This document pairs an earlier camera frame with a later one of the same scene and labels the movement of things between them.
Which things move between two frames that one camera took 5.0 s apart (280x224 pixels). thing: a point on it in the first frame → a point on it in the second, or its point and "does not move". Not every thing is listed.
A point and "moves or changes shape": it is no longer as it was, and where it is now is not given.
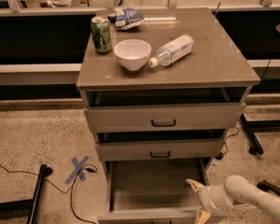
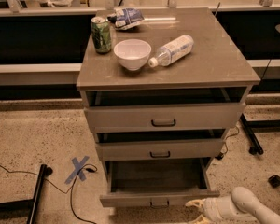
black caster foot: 273,189 → 276,181
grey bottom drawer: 155,191 moves or changes shape
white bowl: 133,53 does not move
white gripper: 205,197 → 212,208
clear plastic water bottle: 173,51 does not move
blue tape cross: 78,169 does not move
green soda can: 101,35 does not move
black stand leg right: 251,127 does not move
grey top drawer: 160,117 does not move
